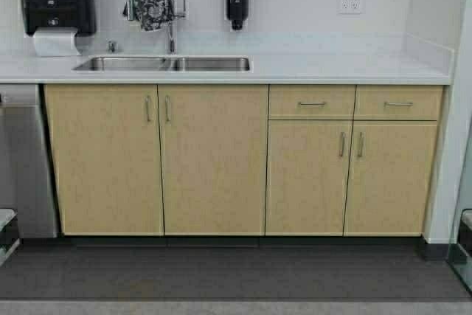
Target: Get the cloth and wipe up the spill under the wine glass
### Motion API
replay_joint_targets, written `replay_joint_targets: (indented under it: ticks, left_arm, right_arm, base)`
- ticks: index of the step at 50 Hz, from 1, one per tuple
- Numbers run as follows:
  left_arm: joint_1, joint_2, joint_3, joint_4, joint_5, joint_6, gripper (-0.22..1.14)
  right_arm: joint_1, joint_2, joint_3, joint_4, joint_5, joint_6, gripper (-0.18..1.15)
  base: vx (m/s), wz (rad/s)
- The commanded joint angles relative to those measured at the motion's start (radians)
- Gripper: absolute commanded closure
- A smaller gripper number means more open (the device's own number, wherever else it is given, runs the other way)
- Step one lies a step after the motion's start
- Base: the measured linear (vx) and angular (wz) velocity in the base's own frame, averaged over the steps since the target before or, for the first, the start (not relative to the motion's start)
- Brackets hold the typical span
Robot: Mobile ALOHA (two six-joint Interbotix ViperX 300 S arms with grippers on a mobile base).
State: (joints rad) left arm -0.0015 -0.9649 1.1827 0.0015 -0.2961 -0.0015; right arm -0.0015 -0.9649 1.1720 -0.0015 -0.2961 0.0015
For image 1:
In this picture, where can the black white patterned cloth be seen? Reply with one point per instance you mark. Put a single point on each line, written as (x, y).
(152, 14)

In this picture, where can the black left robot base corner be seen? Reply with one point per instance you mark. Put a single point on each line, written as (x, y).
(10, 239)

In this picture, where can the beige cabinet door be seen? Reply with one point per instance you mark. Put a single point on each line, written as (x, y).
(389, 178)
(106, 155)
(307, 177)
(214, 146)

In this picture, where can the left beige drawer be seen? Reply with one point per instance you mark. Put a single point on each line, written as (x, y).
(311, 102)

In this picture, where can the beige drawer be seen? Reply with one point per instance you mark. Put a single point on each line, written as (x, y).
(398, 103)
(311, 102)

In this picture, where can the left beige cabinet door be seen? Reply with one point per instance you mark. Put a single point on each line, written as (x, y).
(106, 155)

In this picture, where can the right beige drawer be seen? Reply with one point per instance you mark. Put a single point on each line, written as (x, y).
(398, 103)

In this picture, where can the right beige cabinet door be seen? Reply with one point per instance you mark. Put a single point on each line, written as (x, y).
(389, 178)

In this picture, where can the stainless steel double sink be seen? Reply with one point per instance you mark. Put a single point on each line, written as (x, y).
(165, 64)

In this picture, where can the chrome spring kitchen faucet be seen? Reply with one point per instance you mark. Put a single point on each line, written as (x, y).
(128, 7)

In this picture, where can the white paper towel sheet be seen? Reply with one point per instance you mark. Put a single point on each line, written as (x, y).
(55, 42)

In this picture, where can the stainless steel dishwasher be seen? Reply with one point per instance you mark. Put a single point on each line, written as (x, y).
(26, 169)

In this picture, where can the white wall power outlet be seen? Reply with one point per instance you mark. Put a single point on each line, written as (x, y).
(350, 7)

